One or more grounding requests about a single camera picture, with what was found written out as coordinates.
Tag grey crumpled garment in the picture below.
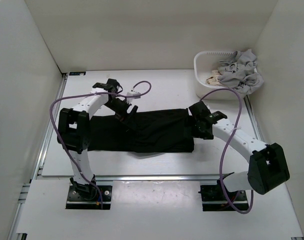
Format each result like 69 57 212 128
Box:
217 49 264 95

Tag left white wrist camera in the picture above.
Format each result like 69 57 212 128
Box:
126 90 141 102

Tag white plastic basket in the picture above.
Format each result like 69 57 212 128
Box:
193 51 238 101

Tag black trousers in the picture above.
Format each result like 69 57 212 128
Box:
87 109 194 154

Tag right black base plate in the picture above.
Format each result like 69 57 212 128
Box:
198 185 249 212

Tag beige crumpled garment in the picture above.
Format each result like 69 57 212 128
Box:
205 70 223 86

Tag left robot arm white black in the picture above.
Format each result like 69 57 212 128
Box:
57 78 141 202

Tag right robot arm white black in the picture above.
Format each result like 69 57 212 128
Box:
188 101 290 200

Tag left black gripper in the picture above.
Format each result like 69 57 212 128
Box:
104 98 138 131

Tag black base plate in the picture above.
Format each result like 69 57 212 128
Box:
65 185 113 210
198 185 249 212

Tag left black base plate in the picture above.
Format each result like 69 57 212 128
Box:
65 185 113 210

